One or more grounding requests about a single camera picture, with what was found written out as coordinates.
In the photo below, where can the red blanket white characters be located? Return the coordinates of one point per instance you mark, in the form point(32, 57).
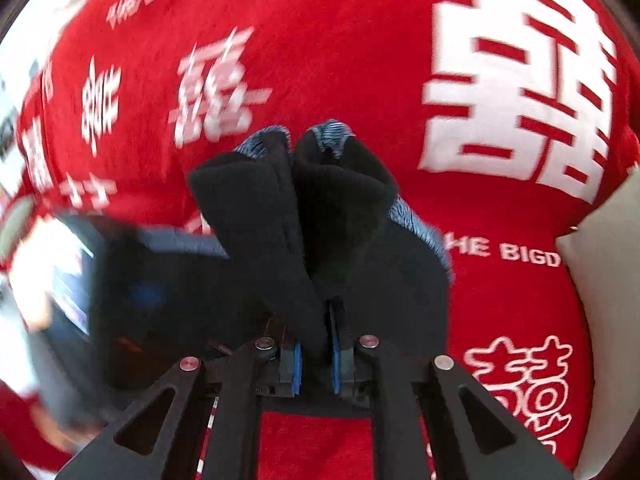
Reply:
point(503, 122)

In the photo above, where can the beige pillow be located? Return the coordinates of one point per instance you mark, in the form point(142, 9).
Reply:
point(602, 255)

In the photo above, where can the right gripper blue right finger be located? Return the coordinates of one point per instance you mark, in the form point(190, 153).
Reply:
point(430, 418)

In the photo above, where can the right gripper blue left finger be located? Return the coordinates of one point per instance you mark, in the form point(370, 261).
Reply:
point(200, 420)

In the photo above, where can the black pants grey patterned waistband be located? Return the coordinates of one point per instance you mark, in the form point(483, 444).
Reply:
point(321, 219)

